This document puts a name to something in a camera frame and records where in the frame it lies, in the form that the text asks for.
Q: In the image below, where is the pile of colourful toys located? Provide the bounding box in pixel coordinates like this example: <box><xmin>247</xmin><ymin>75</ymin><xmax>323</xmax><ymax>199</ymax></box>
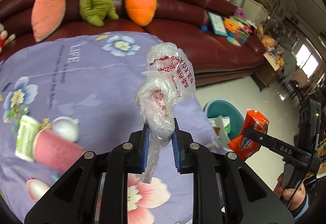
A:
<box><xmin>224</xmin><ymin>7</ymin><xmax>264</xmax><ymax>47</ymax></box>

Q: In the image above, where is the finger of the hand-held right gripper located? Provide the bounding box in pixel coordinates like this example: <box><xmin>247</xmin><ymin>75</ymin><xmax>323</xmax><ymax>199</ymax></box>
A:
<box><xmin>244</xmin><ymin>128</ymin><xmax>298</xmax><ymax>161</ymax></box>

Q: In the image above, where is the teal plastic bin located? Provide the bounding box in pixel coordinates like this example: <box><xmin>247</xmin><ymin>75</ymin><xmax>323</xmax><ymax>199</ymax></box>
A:
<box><xmin>204</xmin><ymin>98</ymin><xmax>246</xmax><ymax>148</ymax></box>

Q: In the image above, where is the clear red-printed plastic bag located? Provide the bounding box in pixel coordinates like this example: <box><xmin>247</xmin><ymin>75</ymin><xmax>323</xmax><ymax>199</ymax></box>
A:
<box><xmin>134</xmin><ymin>42</ymin><xmax>196</xmax><ymax>184</ymax></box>

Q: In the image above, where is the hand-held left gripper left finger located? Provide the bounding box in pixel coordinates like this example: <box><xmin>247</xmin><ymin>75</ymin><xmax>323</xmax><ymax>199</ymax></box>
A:
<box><xmin>24</xmin><ymin>123</ymin><xmax>151</xmax><ymax>224</ymax></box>

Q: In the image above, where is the person's right forearm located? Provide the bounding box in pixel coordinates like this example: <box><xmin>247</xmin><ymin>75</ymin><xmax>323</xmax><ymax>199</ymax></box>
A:
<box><xmin>290</xmin><ymin>188</ymin><xmax>314</xmax><ymax>218</ymax></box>

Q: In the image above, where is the dark wooden chair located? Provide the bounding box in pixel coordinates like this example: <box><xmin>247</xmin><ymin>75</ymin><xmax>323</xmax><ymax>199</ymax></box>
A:
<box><xmin>279</xmin><ymin>79</ymin><xmax>301</xmax><ymax>102</ymax></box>

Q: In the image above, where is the green white pastry box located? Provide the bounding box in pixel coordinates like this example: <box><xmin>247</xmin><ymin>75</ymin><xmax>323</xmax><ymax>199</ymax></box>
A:
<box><xmin>208</xmin><ymin>116</ymin><xmax>232</xmax><ymax>148</ymax></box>

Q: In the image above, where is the pink paper cup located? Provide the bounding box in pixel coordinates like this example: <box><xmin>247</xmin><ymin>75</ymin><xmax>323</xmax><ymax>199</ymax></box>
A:
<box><xmin>33</xmin><ymin>128</ymin><xmax>86</xmax><ymax>172</ymax></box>

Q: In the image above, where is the pink sweet potato plush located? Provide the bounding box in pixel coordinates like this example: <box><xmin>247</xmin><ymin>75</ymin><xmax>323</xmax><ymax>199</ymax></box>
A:
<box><xmin>31</xmin><ymin>0</ymin><xmax>68</xmax><ymax>43</ymax></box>

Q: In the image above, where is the orange snack packet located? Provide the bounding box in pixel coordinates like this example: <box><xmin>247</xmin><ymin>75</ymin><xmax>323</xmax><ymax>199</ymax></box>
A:
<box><xmin>227</xmin><ymin>108</ymin><xmax>270</xmax><ymax>162</ymax></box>

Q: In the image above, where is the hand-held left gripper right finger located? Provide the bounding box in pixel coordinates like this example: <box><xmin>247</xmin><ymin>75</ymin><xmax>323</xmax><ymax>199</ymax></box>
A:
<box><xmin>171</xmin><ymin>118</ymin><xmax>301</xmax><ymax>224</ymax></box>

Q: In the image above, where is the purple floral blanket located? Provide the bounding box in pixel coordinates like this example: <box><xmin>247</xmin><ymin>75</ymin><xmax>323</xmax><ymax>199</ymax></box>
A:
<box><xmin>0</xmin><ymin>32</ymin><xmax>225</xmax><ymax>224</ymax></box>

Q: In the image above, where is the small red plush toy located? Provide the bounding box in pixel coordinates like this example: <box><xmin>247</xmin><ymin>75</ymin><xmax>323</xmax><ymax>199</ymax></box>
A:
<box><xmin>0</xmin><ymin>23</ymin><xmax>16</xmax><ymax>54</ymax></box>

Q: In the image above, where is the bright window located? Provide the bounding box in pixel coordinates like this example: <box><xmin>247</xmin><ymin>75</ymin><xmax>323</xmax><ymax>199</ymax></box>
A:
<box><xmin>299</xmin><ymin>44</ymin><xmax>319</xmax><ymax>82</ymax></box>

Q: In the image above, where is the green white tissue packet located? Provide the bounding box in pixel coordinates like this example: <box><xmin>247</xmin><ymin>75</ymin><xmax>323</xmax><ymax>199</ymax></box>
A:
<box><xmin>15</xmin><ymin>115</ymin><xmax>40</xmax><ymax>162</ymax></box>

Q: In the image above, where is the teal picture book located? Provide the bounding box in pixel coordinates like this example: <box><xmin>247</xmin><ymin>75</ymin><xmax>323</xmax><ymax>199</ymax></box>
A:
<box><xmin>207</xmin><ymin>12</ymin><xmax>228</xmax><ymax>36</ymax></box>

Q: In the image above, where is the orange plastic bag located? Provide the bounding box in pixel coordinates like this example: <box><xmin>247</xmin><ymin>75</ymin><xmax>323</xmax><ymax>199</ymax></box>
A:
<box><xmin>261</xmin><ymin>35</ymin><xmax>277</xmax><ymax>47</ymax></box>

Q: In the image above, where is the person's right hand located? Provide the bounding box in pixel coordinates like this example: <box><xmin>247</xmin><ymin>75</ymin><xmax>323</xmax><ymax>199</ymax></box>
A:
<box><xmin>274</xmin><ymin>173</ymin><xmax>308</xmax><ymax>212</ymax></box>

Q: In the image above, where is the dark red leather sofa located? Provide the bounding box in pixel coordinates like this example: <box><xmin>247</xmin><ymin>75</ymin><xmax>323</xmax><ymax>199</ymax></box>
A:
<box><xmin>0</xmin><ymin>0</ymin><xmax>268</xmax><ymax>87</ymax></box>

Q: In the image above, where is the wooden side table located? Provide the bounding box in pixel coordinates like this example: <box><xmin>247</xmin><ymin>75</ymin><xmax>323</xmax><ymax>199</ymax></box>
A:
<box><xmin>251</xmin><ymin>61</ymin><xmax>281</xmax><ymax>89</ymax></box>

